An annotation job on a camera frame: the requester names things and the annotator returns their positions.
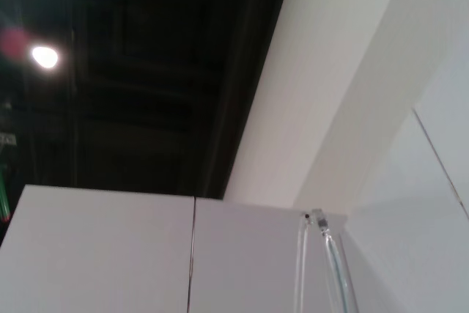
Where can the clear transparent glasses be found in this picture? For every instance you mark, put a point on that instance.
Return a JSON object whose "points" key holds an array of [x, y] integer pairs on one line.
{"points": [[331, 254]]}

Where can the bright ceiling lamp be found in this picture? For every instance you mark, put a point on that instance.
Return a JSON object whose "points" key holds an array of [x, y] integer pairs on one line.
{"points": [[44, 57]]}

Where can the green vertical rod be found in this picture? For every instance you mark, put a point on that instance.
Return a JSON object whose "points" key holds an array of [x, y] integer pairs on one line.
{"points": [[3, 199]]}

